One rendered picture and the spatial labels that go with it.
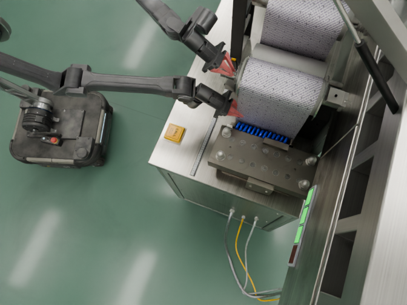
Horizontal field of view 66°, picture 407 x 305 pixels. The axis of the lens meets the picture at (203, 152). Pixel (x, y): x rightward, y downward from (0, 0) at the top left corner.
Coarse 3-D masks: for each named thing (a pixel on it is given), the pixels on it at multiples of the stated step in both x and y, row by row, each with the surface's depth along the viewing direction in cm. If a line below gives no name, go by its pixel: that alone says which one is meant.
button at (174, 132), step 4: (172, 124) 134; (168, 128) 134; (172, 128) 134; (176, 128) 134; (180, 128) 134; (184, 128) 134; (168, 132) 133; (172, 132) 133; (176, 132) 133; (180, 132) 133; (164, 136) 133; (168, 136) 133; (172, 136) 133; (176, 136) 132; (180, 136) 133; (172, 140) 134; (176, 140) 132
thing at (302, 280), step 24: (360, 72) 90; (360, 96) 81; (336, 120) 99; (336, 144) 90; (336, 168) 80; (336, 192) 73; (312, 216) 87; (312, 240) 79; (312, 264) 72; (288, 288) 85; (312, 288) 66
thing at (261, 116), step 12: (240, 108) 112; (252, 108) 108; (264, 108) 105; (240, 120) 121; (252, 120) 117; (264, 120) 114; (276, 120) 110; (288, 120) 107; (300, 120) 103; (276, 132) 119; (288, 132) 115
